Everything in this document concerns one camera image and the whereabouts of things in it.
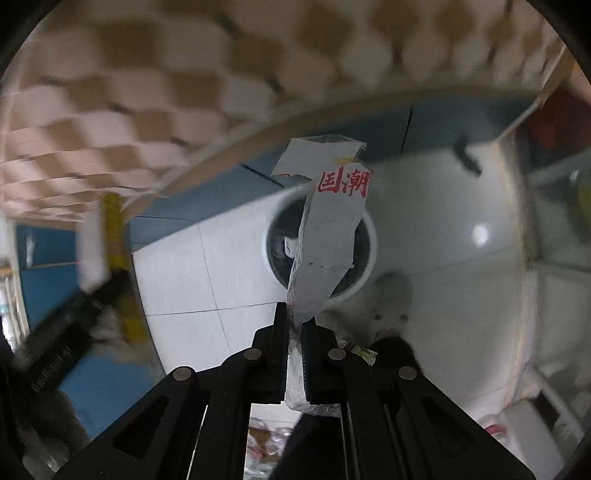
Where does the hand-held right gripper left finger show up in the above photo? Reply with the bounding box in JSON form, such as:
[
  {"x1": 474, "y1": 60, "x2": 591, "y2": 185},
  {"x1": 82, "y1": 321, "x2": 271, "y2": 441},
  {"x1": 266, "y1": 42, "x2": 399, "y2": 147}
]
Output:
[{"x1": 53, "y1": 302, "x2": 288, "y2": 480}]

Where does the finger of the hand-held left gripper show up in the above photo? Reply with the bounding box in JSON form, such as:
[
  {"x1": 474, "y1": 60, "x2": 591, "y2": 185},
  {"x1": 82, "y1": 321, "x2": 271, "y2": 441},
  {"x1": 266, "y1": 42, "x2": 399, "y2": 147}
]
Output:
[{"x1": 82, "y1": 267, "x2": 137, "y2": 319}]

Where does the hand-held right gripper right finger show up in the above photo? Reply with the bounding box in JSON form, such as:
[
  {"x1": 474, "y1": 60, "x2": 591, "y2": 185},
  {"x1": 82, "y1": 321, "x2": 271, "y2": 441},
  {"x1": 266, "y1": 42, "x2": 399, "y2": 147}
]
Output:
[{"x1": 301, "y1": 316, "x2": 536, "y2": 480}]

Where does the yellow and white packet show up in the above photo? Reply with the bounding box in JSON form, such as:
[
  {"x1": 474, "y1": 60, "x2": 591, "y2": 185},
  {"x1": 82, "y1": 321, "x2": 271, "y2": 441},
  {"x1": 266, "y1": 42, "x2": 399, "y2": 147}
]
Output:
[{"x1": 75, "y1": 191, "x2": 149, "y2": 347}]

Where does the white round trash bin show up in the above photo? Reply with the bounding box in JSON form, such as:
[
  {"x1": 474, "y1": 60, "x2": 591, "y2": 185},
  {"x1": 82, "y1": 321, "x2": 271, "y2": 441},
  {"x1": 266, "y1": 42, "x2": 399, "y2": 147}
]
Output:
[{"x1": 262, "y1": 186, "x2": 379, "y2": 302}]

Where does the white red-printed plastic wrapper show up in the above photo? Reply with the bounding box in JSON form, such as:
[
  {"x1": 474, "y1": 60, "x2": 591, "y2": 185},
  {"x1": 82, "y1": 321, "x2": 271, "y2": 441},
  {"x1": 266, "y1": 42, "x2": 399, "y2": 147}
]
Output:
[{"x1": 271, "y1": 135, "x2": 373, "y2": 416}]

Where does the small yellow white wrapper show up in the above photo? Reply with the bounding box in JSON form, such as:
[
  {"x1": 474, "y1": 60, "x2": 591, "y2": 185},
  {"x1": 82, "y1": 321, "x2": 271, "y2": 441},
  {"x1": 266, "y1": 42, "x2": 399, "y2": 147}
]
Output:
[{"x1": 338, "y1": 339, "x2": 378, "y2": 366}]

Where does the black fluffy object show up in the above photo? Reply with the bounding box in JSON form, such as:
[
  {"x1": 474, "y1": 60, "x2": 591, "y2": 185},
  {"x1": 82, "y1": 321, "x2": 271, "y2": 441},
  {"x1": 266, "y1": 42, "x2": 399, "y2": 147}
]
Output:
[{"x1": 368, "y1": 336, "x2": 422, "y2": 372}]

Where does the white fluffy object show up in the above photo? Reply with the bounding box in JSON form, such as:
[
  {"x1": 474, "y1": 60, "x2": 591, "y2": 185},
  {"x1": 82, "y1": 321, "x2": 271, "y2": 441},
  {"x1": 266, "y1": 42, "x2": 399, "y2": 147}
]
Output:
[{"x1": 323, "y1": 271, "x2": 415, "y2": 344}]

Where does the clear plastic litter pile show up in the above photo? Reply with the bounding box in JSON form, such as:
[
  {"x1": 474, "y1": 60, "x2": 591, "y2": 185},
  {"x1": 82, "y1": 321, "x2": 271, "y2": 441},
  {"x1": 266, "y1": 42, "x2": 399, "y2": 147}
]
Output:
[{"x1": 245, "y1": 416, "x2": 297, "y2": 480}]

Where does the checkered round table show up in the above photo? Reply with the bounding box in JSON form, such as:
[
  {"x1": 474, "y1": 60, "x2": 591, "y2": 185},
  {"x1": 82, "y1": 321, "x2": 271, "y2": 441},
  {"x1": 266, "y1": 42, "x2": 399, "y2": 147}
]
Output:
[{"x1": 0, "y1": 0, "x2": 570, "y2": 232}]

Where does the white metal rack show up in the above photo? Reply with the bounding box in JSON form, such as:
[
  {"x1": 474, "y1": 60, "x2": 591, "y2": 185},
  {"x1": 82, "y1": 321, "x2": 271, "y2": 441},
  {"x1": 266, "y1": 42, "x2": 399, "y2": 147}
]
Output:
[{"x1": 496, "y1": 44, "x2": 591, "y2": 467}]

